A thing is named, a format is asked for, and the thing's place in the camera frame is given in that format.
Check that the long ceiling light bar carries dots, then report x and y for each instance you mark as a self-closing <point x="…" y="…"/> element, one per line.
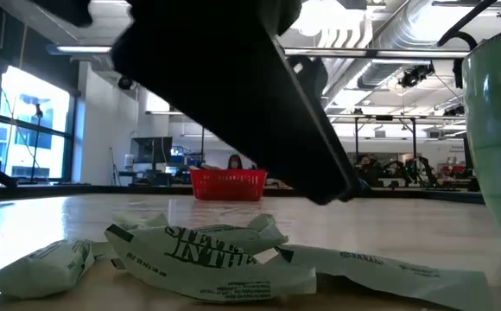
<point x="82" y="49"/>

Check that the black background frame stand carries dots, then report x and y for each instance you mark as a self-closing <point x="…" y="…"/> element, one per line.
<point x="384" y="117"/>

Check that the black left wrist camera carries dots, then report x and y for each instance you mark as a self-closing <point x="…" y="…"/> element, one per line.
<point x="313" y="78"/>

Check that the red plastic mesh basket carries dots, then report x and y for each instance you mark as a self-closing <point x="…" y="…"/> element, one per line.
<point x="229" y="185"/>

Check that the silver ventilation duct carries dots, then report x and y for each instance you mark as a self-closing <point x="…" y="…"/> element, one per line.
<point x="406" y="34"/>

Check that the black aluminium table frame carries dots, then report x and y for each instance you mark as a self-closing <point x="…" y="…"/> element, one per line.
<point x="103" y="190"/>

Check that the black ceiling camera cluster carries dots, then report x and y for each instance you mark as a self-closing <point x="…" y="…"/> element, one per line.
<point x="414" y="75"/>

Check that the white container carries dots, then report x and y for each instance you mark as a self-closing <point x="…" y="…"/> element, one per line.
<point x="128" y="162"/>

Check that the black tripod stand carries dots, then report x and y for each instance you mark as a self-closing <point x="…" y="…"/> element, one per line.
<point x="37" y="142"/>

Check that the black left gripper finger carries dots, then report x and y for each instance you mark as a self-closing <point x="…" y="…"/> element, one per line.
<point x="242" y="112"/>
<point x="319" y="116"/>

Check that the black background robot arm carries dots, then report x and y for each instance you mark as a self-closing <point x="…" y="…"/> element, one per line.
<point x="414" y="170"/>

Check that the dark computer monitor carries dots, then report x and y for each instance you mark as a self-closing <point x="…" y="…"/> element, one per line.
<point x="151" y="150"/>

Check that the large window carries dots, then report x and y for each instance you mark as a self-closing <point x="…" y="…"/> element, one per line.
<point x="34" y="99"/>

